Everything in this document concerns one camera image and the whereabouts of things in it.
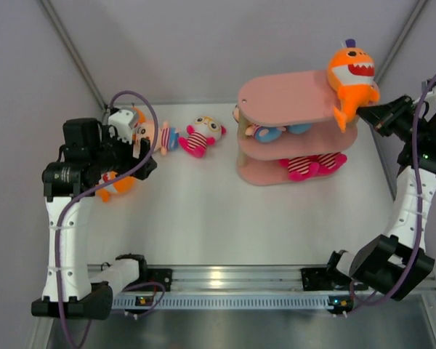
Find pink three-tier shelf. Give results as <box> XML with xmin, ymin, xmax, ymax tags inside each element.
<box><xmin>234</xmin><ymin>70</ymin><xmax>358</xmax><ymax>185</ymax></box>

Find blue doll plush on shelf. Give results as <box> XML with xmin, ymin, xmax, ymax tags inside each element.
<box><xmin>244</xmin><ymin>123</ymin><xmax>312</xmax><ymax>143</ymax></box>

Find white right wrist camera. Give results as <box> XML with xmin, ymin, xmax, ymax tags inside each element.
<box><xmin>421</xmin><ymin>79</ymin><xmax>436</xmax><ymax>104</ymax></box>

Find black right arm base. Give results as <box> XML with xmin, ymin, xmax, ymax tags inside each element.
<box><xmin>300</xmin><ymin>267</ymin><xmax>334</xmax><ymax>292</ymax></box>

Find doll plush striped shirt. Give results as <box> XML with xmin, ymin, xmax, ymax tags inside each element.
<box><xmin>134</xmin><ymin>121</ymin><xmax>179</xmax><ymax>156</ymax></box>

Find pink striped plush on shelf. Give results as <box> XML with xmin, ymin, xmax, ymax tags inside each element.
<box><xmin>278</xmin><ymin>156</ymin><xmax>320</xmax><ymax>182</ymax></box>

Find white pink glasses plush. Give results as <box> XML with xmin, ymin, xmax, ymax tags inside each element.
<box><xmin>178</xmin><ymin>116</ymin><xmax>227</xmax><ymax>159</ymax></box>

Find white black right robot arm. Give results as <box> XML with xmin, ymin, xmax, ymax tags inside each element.
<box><xmin>324</xmin><ymin>95</ymin><xmax>436</xmax><ymax>300</ymax></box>

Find white slotted cable duct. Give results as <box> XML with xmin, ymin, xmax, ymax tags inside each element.
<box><xmin>112</xmin><ymin>292</ymin><xmax>352</xmax><ymax>312</ymax></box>

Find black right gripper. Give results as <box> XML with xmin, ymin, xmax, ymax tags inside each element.
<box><xmin>355</xmin><ymin>95</ymin><xmax>427</xmax><ymax>144</ymax></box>

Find aluminium mounting rail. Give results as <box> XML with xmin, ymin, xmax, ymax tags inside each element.
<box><xmin>86</xmin><ymin>263</ymin><xmax>436</xmax><ymax>294</ymax></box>

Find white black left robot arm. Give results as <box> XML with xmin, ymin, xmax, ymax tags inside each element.
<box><xmin>31</xmin><ymin>116</ymin><xmax>157</xmax><ymax>320</ymax></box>

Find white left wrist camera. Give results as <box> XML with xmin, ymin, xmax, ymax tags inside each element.
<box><xmin>108</xmin><ymin>108</ymin><xmax>137</xmax><ymax>144</ymax></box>

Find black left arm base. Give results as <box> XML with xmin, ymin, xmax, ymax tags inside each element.
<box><xmin>146</xmin><ymin>268</ymin><xmax>173</xmax><ymax>292</ymax></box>

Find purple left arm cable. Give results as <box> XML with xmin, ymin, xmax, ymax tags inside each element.
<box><xmin>56</xmin><ymin>90</ymin><xmax>159</xmax><ymax>346</ymax></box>

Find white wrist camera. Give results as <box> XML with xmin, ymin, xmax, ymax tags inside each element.
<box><xmin>108</xmin><ymin>108</ymin><xmax>137</xmax><ymax>144</ymax></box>
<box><xmin>421</xmin><ymin>79</ymin><xmax>436</xmax><ymax>104</ymax></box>

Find orange shark plush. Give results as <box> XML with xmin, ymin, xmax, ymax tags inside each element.
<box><xmin>95</xmin><ymin>172</ymin><xmax>136</xmax><ymax>203</ymax></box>
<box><xmin>132</xmin><ymin>104</ymin><xmax>146</xmax><ymax>126</ymax></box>
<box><xmin>326</xmin><ymin>38</ymin><xmax>381</xmax><ymax>132</ymax></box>

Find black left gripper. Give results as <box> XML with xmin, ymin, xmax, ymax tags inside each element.
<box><xmin>89</xmin><ymin>126</ymin><xmax>156</xmax><ymax>180</ymax></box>

